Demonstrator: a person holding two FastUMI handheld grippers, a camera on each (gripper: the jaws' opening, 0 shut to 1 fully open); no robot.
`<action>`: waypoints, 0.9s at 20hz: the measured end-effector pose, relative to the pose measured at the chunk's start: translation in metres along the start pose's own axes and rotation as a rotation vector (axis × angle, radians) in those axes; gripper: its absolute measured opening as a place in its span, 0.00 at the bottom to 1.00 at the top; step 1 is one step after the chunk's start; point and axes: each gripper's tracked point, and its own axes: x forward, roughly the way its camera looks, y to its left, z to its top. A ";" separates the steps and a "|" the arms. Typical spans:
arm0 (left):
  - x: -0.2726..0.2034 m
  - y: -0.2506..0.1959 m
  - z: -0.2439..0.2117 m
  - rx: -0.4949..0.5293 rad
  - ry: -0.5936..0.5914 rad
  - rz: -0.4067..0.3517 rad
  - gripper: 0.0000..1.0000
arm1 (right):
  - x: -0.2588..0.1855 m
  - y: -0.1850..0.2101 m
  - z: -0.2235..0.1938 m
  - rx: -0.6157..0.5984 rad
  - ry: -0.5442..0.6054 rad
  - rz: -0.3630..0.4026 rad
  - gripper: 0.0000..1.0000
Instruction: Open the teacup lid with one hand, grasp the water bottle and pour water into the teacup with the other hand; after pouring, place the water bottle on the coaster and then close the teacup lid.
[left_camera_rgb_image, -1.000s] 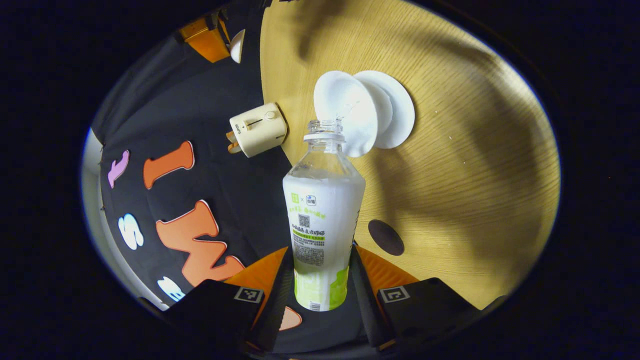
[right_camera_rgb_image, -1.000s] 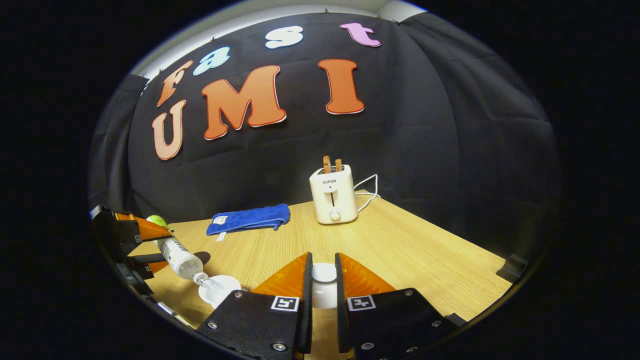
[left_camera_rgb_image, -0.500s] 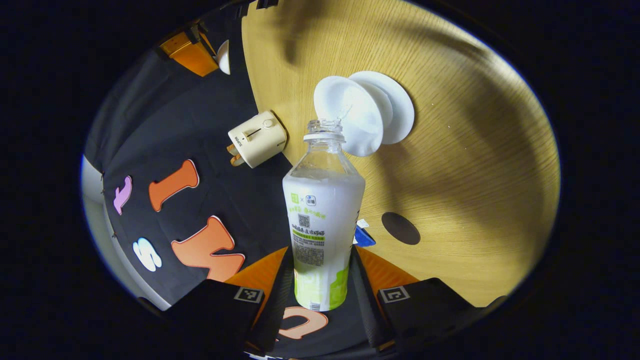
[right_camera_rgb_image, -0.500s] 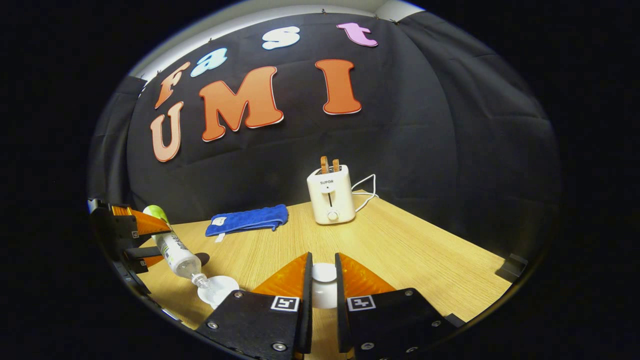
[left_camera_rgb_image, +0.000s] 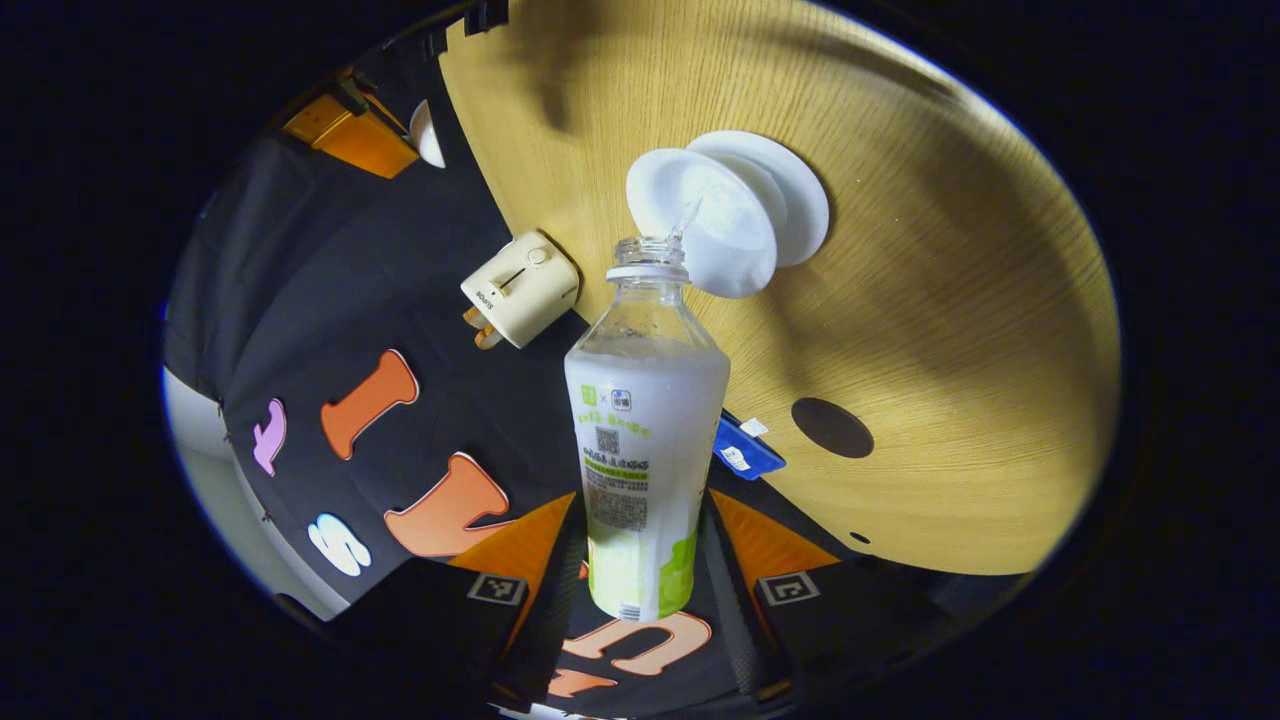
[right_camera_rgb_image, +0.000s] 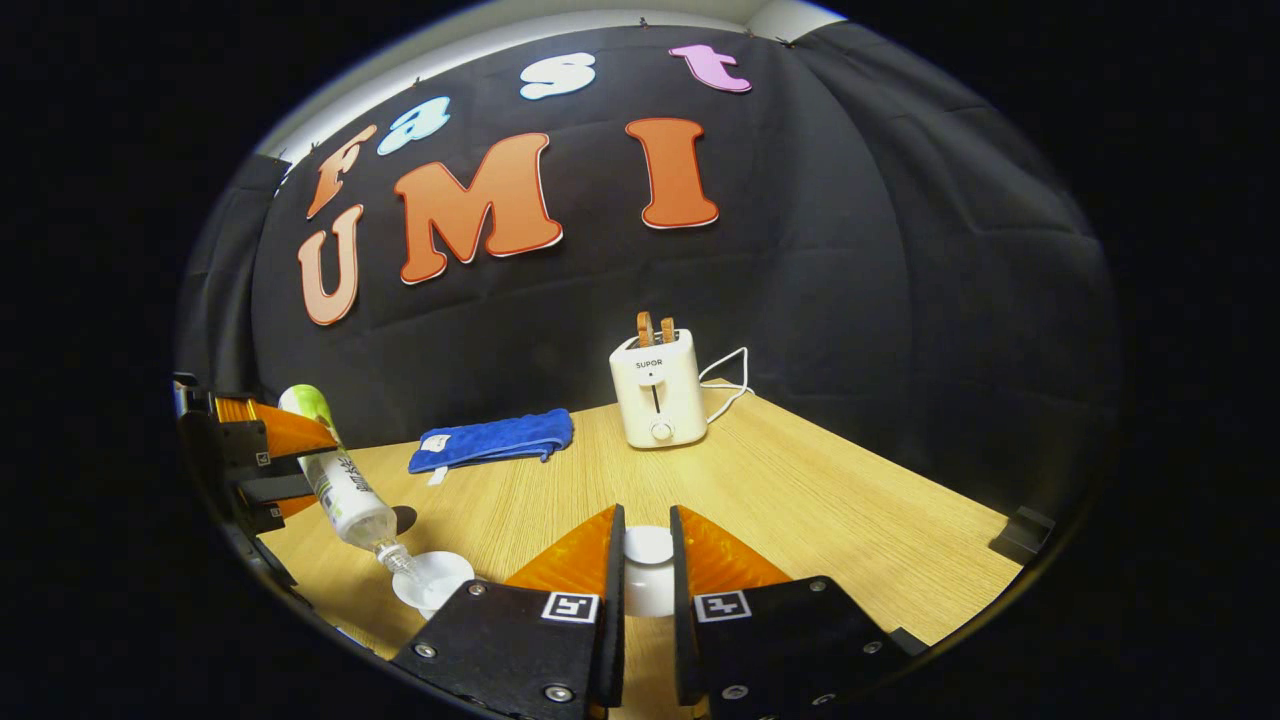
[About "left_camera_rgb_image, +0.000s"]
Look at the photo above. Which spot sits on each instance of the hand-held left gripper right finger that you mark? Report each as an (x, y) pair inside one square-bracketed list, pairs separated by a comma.
[(735, 620)]

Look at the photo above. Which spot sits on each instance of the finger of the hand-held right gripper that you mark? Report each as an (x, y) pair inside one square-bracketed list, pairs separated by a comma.
[(350, 140)]

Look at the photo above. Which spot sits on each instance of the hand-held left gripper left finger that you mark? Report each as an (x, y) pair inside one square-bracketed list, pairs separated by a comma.
[(540, 620)]

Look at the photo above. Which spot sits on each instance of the white teacup lid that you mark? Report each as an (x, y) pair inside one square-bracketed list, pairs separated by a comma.
[(428, 135)]

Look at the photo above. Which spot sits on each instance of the clear green-label water bottle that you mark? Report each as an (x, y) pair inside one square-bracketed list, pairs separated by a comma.
[(640, 450)]

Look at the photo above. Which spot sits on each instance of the dark brown round coaster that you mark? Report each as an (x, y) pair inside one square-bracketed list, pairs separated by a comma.
[(832, 428)]

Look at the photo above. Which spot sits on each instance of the white teacup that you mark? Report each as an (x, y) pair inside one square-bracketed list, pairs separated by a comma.
[(705, 225)]

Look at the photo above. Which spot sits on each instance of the blue towel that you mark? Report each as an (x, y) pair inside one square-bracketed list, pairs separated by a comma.
[(745, 450)]

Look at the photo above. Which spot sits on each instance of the cream toaster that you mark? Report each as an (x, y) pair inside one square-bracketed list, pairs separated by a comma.
[(520, 285)]

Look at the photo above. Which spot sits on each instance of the toast slice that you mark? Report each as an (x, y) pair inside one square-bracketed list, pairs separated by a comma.
[(485, 330)]

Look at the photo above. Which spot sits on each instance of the white saucer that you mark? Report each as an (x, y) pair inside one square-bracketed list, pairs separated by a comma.
[(800, 195)]

